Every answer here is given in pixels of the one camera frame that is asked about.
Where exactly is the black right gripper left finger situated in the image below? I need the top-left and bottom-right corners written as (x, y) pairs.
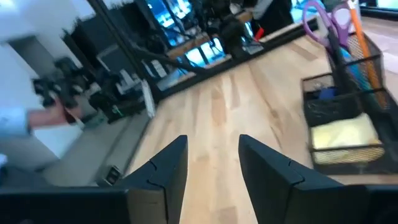
top-left (116, 134), bottom-right (189, 224)

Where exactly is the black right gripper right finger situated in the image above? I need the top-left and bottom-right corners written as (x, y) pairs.
top-left (238, 134), bottom-right (366, 224)

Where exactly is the yellow sticky notes pad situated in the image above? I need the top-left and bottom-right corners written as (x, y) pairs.
top-left (310, 113), bottom-right (386, 165)

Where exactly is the blue binder clip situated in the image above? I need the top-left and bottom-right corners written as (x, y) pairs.
top-left (317, 87), bottom-right (339, 101)

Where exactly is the black pen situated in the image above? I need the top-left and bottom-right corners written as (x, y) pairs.
top-left (326, 27), bottom-right (354, 94)

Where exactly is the orange pencil with eraser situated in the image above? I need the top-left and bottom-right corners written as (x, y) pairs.
top-left (346, 0), bottom-right (388, 110)

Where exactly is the black mesh desk organizer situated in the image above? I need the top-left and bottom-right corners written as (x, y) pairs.
top-left (300, 18), bottom-right (398, 175)

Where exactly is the grey floor power box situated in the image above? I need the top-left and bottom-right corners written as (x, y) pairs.
top-left (96, 164), bottom-right (123, 187)

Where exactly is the white strip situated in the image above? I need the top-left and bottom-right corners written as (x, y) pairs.
top-left (141, 79), bottom-right (156, 119)

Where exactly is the black background equipment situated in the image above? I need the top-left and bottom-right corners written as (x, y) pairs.
top-left (62, 9), bottom-right (147, 123)

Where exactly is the person's hand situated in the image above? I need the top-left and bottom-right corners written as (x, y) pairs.
top-left (28, 99), bottom-right (83, 129)

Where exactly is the background monitor screen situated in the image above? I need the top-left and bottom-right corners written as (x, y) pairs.
top-left (146, 0), bottom-right (193, 29)

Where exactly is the person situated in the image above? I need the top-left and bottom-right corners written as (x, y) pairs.
top-left (251, 0), bottom-right (295, 32)
top-left (0, 105), bottom-right (35, 175)

